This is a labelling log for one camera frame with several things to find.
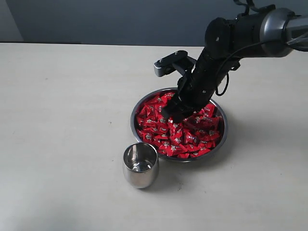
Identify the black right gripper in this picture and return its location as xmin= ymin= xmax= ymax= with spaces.
xmin=161 ymin=48 xmax=240 ymax=123

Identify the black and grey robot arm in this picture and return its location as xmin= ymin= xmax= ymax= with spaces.
xmin=154 ymin=5 xmax=308 ymax=123

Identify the steel bowl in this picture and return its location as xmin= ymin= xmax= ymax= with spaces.
xmin=130 ymin=88 xmax=229 ymax=163

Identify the silver metal cup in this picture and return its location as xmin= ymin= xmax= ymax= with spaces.
xmin=123 ymin=142 xmax=159 ymax=189

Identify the red wrapped candy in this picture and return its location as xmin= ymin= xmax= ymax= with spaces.
xmin=200 ymin=103 xmax=216 ymax=117
xmin=166 ymin=145 xmax=184 ymax=156
xmin=142 ymin=132 xmax=153 ymax=143
xmin=204 ymin=130 xmax=220 ymax=141

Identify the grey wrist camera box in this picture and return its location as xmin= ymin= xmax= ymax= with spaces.
xmin=154 ymin=50 xmax=196 ymax=77

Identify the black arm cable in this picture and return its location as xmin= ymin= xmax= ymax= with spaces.
xmin=215 ymin=36 xmax=308 ymax=96

